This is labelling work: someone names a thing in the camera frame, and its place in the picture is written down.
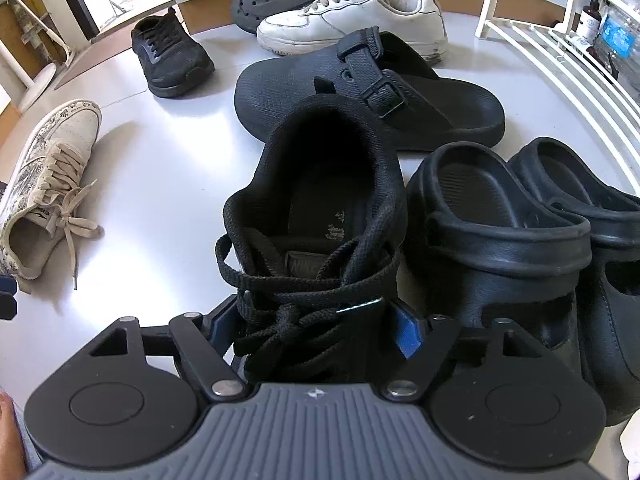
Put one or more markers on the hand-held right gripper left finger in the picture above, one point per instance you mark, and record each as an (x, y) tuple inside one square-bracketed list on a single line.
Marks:
[(220, 327)]

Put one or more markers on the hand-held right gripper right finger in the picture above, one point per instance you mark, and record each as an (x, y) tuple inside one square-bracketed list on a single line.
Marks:
[(407, 332)]

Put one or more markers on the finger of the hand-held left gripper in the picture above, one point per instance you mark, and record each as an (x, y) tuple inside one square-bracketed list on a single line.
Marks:
[(7, 287)]

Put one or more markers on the patterned white sneaker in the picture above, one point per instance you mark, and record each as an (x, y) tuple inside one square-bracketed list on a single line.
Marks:
[(45, 180)]

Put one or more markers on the black lace-up sneaker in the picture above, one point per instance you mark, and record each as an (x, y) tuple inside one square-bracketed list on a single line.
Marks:
[(310, 200), (170, 60)]

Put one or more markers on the white shoe rack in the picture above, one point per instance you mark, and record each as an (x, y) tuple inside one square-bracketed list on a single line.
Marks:
[(560, 75)]

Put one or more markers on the plain white sneaker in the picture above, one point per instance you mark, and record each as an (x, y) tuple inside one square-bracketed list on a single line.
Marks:
[(320, 27)]

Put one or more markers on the person's leg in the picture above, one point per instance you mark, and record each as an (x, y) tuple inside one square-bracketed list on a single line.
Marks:
[(9, 435)]

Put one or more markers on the person's grey shorts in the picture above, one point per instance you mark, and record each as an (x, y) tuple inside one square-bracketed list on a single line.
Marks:
[(27, 440)]

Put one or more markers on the white standing fan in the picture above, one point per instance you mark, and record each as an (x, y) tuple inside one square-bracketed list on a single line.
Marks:
[(40, 85)]

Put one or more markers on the brown doormat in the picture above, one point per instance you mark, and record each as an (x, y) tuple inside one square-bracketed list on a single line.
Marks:
[(100, 60)]

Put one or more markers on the white mop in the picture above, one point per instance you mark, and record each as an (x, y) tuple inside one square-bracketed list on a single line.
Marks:
[(35, 25)]

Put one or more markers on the dark glass bottle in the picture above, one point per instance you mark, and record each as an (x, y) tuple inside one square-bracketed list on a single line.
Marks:
[(591, 20)]

